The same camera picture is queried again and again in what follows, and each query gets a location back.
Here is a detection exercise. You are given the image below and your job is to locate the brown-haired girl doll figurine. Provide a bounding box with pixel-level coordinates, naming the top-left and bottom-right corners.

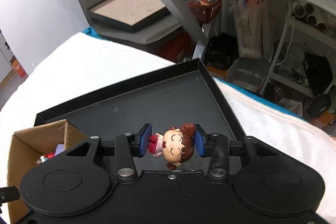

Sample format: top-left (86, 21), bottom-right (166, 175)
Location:
top-left (147, 123), bottom-right (196, 170)

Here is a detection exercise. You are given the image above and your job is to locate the brown cardboard box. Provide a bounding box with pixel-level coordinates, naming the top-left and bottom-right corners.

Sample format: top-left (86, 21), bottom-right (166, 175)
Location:
top-left (7, 119), bottom-right (89, 224)

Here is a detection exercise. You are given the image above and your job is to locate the red blue gnome bulb toy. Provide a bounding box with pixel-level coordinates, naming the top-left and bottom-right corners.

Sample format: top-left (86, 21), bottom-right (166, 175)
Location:
top-left (36, 152), bottom-right (55, 164)

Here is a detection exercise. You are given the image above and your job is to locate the black shallow tray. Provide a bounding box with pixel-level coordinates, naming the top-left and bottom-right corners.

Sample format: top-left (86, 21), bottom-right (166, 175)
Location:
top-left (34, 59), bottom-right (245, 141)

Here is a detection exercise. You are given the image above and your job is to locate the purple toy block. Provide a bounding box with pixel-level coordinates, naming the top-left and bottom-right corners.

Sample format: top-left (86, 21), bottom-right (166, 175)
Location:
top-left (54, 143), bottom-right (66, 156)

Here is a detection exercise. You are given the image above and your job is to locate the white plastic shopping bag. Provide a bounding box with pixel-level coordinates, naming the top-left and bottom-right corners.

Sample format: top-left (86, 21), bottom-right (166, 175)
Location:
top-left (231, 0), bottom-right (274, 61)

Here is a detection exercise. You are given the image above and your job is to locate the orange cardboard box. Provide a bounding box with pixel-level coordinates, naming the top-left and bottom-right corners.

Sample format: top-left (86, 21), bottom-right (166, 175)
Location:
top-left (10, 57), bottom-right (27, 79)

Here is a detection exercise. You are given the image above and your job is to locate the black framed cork tray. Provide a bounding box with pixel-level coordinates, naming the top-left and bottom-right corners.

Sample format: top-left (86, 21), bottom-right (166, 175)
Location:
top-left (87, 0), bottom-right (170, 33)

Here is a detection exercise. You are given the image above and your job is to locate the red plastic basket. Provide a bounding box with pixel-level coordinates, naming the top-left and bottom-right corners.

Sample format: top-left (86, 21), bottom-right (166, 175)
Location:
top-left (186, 0), bottom-right (223, 24)

